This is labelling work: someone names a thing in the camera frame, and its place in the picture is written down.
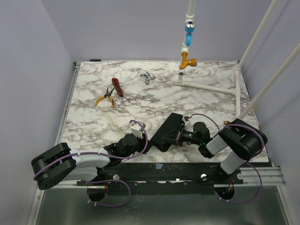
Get black zip tool case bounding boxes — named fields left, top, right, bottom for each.
left=150, top=112, right=183, bottom=152

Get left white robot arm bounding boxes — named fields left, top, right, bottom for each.
left=31, top=134, right=149, bottom=190

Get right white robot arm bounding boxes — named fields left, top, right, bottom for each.
left=161, top=119, right=268, bottom=184

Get brown brass faucet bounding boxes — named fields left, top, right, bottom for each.
left=224, top=120, right=231, bottom=125

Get silver metal faucet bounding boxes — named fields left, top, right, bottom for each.
left=140, top=72, right=156, bottom=85

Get red black utility knife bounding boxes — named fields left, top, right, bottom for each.
left=112, top=78, right=123, bottom=97

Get orange faucet on pipe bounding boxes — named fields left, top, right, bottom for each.
left=179, top=52, right=197, bottom=70

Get blue valve on pipe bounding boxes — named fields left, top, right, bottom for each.
left=185, top=21, right=195, bottom=46

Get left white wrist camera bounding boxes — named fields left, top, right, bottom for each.
left=131, top=123, right=146, bottom=139

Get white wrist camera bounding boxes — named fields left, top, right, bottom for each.
left=182, top=116, right=192, bottom=127
left=131, top=123, right=146, bottom=139

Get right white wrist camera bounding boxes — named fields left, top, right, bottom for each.
left=182, top=116, right=192, bottom=127

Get yellow handled pliers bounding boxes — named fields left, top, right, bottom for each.
left=94, top=86, right=115, bottom=108

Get aluminium frame rail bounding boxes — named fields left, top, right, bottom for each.
left=26, top=62, right=81, bottom=225

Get white PVC pipe frame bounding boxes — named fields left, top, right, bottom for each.
left=177, top=0, right=300, bottom=119

